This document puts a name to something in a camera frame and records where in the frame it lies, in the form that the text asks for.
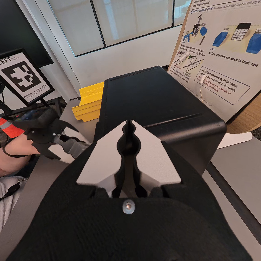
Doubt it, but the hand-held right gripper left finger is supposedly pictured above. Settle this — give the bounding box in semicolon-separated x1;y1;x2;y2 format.
76;120;128;198

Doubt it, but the glass partition window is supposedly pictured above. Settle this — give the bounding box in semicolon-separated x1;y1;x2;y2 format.
46;0;193;58

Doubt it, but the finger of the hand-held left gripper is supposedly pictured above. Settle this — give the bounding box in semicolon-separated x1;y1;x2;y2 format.
47;142;76;164
60;134;91;159

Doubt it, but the yellow plastic bin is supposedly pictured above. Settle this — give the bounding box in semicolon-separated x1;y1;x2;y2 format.
72;81;105;122

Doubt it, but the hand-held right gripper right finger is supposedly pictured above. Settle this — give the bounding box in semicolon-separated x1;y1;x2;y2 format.
131;119;182;198

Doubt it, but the person's white shirt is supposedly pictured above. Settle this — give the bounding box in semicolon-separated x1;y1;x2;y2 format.
0;176;28;233

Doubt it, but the orange reflective object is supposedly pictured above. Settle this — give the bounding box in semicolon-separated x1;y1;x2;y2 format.
0;117;23;138

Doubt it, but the white cable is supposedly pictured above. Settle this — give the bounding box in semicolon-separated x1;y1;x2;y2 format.
194;74;207;101

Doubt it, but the black metal stand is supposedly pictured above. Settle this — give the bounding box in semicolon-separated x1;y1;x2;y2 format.
0;82;66;121

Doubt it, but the framed tag sign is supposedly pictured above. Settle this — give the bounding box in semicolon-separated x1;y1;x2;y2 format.
0;47;55;107

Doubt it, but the person's left forearm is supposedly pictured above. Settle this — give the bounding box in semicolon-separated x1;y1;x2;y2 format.
0;133;42;178

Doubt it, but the black drawer cabinet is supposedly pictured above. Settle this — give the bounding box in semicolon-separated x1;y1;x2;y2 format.
93;65;227;176

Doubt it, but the black monitor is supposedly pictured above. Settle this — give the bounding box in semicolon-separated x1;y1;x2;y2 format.
0;0;55;68

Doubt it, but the black cord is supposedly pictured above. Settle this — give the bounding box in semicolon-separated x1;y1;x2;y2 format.
0;181;21;201

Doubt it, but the wooden board with instruction poster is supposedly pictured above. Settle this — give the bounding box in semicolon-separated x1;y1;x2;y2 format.
167;0;261;150

